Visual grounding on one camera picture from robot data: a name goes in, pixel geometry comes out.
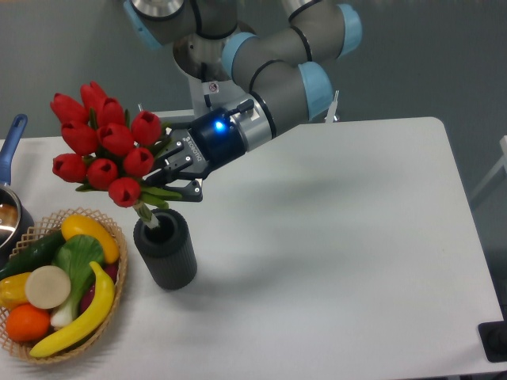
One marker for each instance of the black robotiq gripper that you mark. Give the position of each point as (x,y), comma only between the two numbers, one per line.
(192,153)

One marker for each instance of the red tulip bouquet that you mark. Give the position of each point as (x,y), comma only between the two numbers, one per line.
(110,151)

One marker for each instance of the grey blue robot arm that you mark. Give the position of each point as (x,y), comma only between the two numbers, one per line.
(216,18)

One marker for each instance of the dark grey ribbed vase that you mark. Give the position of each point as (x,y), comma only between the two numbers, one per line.
(167,250)

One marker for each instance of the dark red fruit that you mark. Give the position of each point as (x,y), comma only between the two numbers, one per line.
(112,271)

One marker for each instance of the yellow squash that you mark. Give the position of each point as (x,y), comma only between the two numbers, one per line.
(75,225)

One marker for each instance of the green bok choy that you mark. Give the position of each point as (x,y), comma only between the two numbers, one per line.
(74,258)

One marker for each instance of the yellow banana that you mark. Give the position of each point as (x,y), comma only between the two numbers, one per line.
(83,325)

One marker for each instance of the green cucumber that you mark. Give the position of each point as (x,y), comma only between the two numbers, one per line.
(39,253)

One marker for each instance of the beige round disc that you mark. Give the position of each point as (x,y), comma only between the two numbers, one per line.
(47,287)

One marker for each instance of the yellow bell pepper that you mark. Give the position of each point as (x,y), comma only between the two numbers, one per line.
(13,290)

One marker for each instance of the orange fruit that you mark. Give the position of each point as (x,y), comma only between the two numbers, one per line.
(27,323)

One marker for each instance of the woven wicker basket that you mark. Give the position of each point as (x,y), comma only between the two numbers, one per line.
(42,228)

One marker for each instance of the white furniture piece right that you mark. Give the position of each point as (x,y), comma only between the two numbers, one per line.
(493,178)

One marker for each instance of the black device at edge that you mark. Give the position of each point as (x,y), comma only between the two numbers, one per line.
(493,338)

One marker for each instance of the blue handled saucepan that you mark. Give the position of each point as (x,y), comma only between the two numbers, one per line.
(15,219)

